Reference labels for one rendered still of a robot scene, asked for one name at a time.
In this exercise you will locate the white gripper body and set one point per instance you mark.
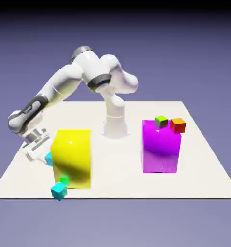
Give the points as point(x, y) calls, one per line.
point(36, 148)

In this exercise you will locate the small green cube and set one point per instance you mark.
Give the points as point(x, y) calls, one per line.
point(161, 121)

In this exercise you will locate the large yellow box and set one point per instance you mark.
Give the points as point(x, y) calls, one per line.
point(73, 154)

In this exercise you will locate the small light blue cube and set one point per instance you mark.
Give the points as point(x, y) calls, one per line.
point(49, 159)

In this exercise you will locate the large magenta box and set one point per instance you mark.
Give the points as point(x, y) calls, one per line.
point(160, 150)

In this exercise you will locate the small cyan cube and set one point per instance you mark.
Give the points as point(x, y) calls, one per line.
point(59, 191)

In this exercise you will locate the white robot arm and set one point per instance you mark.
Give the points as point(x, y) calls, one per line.
point(92, 69)

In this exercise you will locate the small orange cube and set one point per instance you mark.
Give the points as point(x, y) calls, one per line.
point(178, 125)

